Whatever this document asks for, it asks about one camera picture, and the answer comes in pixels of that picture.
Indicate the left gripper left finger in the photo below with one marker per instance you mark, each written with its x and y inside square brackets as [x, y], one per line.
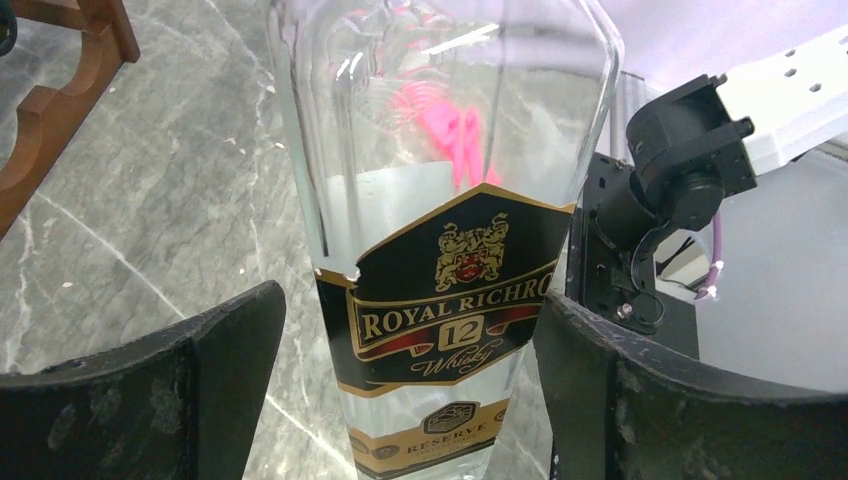
[182, 402]

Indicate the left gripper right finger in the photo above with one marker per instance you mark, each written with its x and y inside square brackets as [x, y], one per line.
[622, 406]

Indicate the clear square liquor bottle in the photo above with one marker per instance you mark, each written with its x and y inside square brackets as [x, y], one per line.
[430, 295]

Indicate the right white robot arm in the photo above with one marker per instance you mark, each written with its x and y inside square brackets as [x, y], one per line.
[691, 148]

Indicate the wooden wine rack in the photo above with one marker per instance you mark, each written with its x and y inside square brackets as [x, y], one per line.
[48, 118]

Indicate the pink plastic clip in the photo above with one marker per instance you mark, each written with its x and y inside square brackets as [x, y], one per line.
[454, 131]

